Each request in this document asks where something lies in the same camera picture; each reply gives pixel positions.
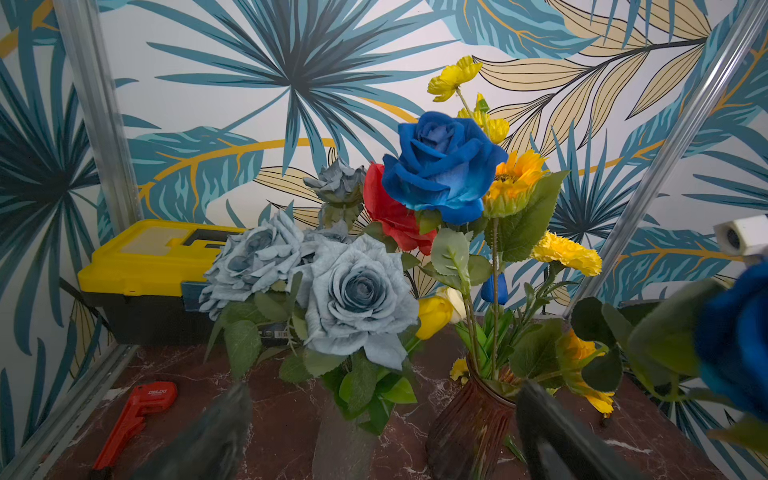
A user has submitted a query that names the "dark ribbed glass vase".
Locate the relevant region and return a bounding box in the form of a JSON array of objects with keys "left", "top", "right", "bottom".
[{"left": 426, "top": 360, "right": 526, "bottom": 479}]

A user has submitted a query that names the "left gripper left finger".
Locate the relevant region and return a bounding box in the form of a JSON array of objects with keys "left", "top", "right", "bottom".
[{"left": 132, "top": 383, "right": 252, "bottom": 479}]

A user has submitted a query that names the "tall sunflower at back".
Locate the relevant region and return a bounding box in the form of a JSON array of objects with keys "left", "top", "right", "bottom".
[{"left": 483, "top": 150, "right": 549, "bottom": 218}]

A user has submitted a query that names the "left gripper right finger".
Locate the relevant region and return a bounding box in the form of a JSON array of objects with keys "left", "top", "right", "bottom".
[{"left": 516, "top": 381, "right": 643, "bottom": 480}]

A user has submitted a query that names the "yellow carnation vase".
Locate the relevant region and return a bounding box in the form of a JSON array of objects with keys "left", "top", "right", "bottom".
[{"left": 530, "top": 231, "right": 602, "bottom": 277}]

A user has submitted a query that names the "red rose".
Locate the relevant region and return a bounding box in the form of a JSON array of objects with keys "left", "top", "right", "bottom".
[{"left": 363, "top": 163, "right": 437, "bottom": 256}]

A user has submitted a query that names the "blue rose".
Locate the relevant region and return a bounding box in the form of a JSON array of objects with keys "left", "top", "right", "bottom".
[
  {"left": 382, "top": 111, "right": 508, "bottom": 225},
  {"left": 694, "top": 262, "right": 767, "bottom": 422}
]

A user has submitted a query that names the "red pipe wrench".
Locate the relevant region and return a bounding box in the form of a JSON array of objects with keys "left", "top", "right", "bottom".
[{"left": 88, "top": 381, "right": 178, "bottom": 479}]

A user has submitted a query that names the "cream rosebud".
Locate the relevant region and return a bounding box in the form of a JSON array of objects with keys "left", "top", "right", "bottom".
[{"left": 436, "top": 286, "right": 467, "bottom": 324}]

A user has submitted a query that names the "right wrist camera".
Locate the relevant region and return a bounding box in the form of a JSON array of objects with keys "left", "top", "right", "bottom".
[{"left": 713, "top": 214, "right": 768, "bottom": 266}]

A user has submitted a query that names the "grey rose left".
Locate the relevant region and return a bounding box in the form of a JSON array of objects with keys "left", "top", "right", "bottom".
[{"left": 199, "top": 211, "right": 304, "bottom": 321}]

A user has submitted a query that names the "yellow black toolbox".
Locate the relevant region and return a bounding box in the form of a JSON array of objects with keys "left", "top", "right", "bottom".
[{"left": 78, "top": 220, "right": 244, "bottom": 346}]

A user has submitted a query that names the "clear glass vase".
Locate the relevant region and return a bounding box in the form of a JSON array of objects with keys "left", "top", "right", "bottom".
[{"left": 312, "top": 399, "right": 379, "bottom": 480}]

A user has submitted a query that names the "small blue tulip bud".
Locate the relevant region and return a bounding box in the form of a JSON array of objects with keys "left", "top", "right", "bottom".
[{"left": 480, "top": 272, "right": 509, "bottom": 305}]

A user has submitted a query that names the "grey rose front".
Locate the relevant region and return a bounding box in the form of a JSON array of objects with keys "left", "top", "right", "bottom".
[{"left": 304, "top": 235, "right": 419, "bottom": 371}]

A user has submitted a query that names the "grey rose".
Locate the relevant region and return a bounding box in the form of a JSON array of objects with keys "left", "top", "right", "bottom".
[
  {"left": 199, "top": 211, "right": 304, "bottom": 321},
  {"left": 303, "top": 160, "right": 367, "bottom": 205},
  {"left": 304, "top": 235, "right": 419, "bottom": 371}
]

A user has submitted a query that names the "grey rose back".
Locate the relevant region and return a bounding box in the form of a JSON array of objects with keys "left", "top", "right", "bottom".
[{"left": 303, "top": 160, "right": 367, "bottom": 205}]

